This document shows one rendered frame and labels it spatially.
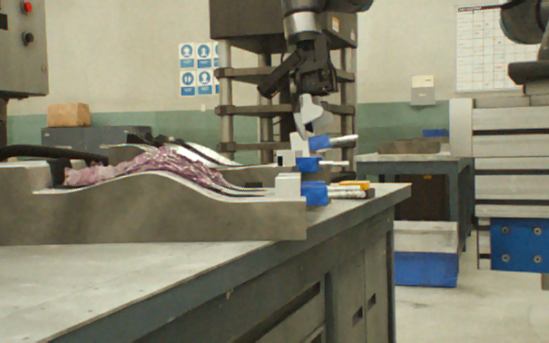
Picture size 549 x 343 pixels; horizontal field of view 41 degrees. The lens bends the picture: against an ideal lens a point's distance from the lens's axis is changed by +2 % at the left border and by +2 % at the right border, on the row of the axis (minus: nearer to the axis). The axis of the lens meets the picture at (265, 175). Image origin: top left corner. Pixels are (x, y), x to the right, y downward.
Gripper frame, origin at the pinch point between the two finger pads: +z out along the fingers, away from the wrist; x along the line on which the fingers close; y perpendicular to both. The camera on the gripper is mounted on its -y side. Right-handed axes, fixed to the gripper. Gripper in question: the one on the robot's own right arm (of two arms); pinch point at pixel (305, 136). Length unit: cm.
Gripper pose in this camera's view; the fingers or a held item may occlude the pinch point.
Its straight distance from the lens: 145.8
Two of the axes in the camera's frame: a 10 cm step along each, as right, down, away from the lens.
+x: 3.6, 0.8, 9.3
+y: 9.3, -1.4, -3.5
